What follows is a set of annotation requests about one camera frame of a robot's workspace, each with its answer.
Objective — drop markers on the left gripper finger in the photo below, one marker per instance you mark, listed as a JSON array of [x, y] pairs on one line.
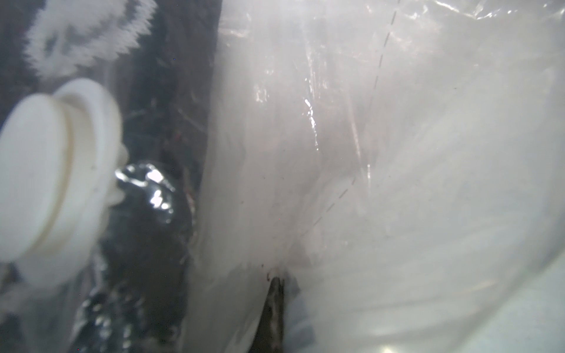
[[269, 335]]

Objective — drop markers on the cream checked cloth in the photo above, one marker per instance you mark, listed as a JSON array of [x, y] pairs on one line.
[[398, 164]]

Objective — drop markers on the white vacuum bag valve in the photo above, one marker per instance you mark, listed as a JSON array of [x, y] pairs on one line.
[[59, 156]]

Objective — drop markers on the clear plastic vacuum bag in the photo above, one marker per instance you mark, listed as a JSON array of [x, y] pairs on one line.
[[275, 176]]

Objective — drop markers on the black white patterned scarf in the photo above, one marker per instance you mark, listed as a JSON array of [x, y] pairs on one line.
[[156, 60]]

